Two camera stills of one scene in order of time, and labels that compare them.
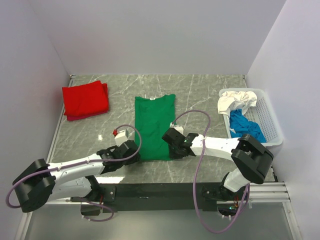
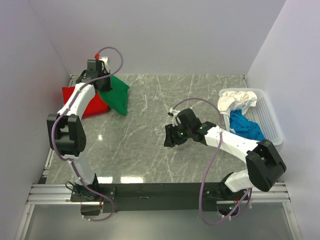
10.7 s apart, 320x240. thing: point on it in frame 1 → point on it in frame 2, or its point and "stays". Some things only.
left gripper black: [133, 160] → [108, 87]
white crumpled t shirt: [230, 101] stays
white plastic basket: [263, 114] stays
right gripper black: [173, 156] → [170, 131]
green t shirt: [153, 117] → [116, 97]
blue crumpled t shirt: [242, 126] stays
